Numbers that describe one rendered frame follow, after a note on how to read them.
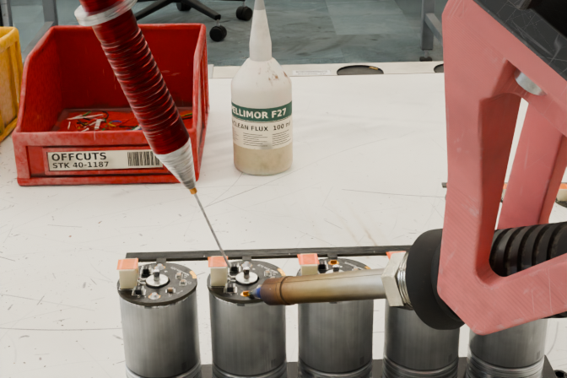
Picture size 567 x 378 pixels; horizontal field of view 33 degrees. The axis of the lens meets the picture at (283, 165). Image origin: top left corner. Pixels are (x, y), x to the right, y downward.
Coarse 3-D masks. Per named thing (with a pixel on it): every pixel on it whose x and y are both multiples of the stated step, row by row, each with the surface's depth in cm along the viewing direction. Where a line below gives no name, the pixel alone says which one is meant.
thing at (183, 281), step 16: (144, 272) 30; (160, 272) 30; (176, 272) 30; (192, 272) 30; (144, 288) 29; (160, 288) 29; (176, 288) 29; (192, 288) 29; (144, 304) 29; (160, 304) 29
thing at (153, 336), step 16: (128, 304) 29; (176, 304) 29; (192, 304) 29; (128, 320) 29; (144, 320) 29; (160, 320) 29; (176, 320) 29; (192, 320) 30; (128, 336) 29; (144, 336) 29; (160, 336) 29; (176, 336) 29; (192, 336) 30; (128, 352) 30; (144, 352) 29; (160, 352) 29; (176, 352) 29; (192, 352) 30; (128, 368) 30; (144, 368) 30; (160, 368) 29; (176, 368) 30; (192, 368) 30
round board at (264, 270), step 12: (240, 264) 31; (252, 264) 31; (264, 264) 31; (228, 276) 30; (264, 276) 30; (276, 276) 30; (216, 288) 29; (228, 288) 29; (240, 288) 29; (252, 288) 29; (228, 300) 29; (240, 300) 29; (252, 300) 29
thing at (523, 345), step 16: (544, 320) 30; (480, 336) 30; (496, 336) 30; (512, 336) 29; (528, 336) 29; (544, 336) 30; (480, 352) 30; (496, 352) 30; (512, 352) 30; (528, 352) 30; (480, 368) 30; (496, 368) 30; (512, 368) 30; (528, 368) 30
